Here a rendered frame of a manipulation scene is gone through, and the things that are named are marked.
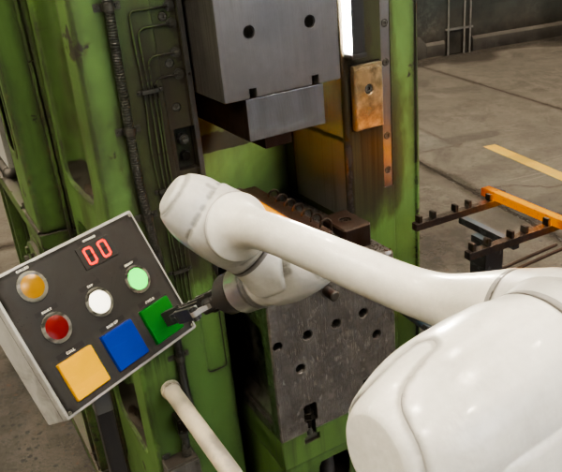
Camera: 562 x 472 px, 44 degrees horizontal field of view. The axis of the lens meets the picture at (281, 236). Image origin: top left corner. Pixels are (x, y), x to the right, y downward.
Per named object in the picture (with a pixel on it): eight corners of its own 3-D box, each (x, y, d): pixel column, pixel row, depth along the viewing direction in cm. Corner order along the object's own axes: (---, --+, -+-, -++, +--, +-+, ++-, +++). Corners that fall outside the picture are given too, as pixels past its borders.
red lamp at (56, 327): (74, 336, 125) (69, 316, 123) (48, 346, 123) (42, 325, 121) (69, 329, 128) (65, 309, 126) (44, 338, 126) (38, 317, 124)
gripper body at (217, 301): (236, 318, 119) (204, 330, 126) (265, 296, 125) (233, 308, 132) (214, 281, 119) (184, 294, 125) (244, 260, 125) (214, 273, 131)
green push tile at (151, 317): (184, 325, 142) (166, 294, 142) (159, 343, 137) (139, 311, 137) (180, 327, 143) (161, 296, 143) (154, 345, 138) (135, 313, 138)
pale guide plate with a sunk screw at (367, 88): (384, 125, 187) (382, 61, 180) (357, 132, 183) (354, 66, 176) (379, 123, 189) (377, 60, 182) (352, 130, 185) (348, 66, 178)
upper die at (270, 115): (325, 123, 163) (323, 82, 159) (250, 142, 155) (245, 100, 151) (244, 94, 197) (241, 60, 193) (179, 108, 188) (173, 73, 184)
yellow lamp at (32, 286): (50, 296, 124) (44, 274, 123) (23, 304, 123) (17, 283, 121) (46, 289, 127) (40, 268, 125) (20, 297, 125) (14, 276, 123)
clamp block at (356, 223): (372, 244, 183) (371, 222, 180) (346, 254, 179) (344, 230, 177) (346, 229, 193) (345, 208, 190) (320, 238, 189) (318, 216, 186)
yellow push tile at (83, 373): (111, 378, 128) (91, 344, 127) (79, 401, 122) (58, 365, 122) (106, 380, 129) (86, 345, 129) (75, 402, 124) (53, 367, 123)
